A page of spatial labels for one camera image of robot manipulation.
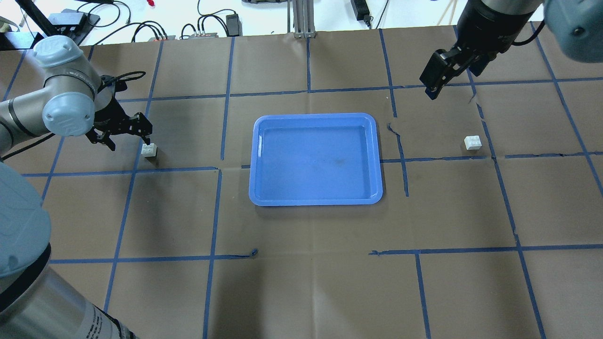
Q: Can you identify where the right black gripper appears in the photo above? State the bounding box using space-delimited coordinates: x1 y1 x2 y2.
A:
419 2 533 99

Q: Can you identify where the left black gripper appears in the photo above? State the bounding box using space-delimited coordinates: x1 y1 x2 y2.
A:
85 87 153 152

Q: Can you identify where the white block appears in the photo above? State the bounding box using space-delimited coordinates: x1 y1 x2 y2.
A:
464 135 482 152
140 143 159 158

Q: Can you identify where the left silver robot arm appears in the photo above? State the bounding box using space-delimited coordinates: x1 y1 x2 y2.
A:
0 36 153 339

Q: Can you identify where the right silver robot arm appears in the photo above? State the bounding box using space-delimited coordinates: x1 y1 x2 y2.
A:
419 0 603 99

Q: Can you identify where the blue plastic tray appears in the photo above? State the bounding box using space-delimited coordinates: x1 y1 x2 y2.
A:
248 113 383 207

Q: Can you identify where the black power strip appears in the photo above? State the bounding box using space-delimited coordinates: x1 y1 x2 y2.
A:
350 0 371 22

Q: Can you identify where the grey connector box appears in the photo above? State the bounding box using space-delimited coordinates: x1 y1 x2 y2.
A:
187 32 219 40

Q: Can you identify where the black power adapter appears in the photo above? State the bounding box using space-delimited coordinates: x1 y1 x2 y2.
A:
225 14 243 37

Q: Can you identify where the aluminium frame post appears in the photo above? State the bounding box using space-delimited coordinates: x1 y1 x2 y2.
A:
287 0 317 39

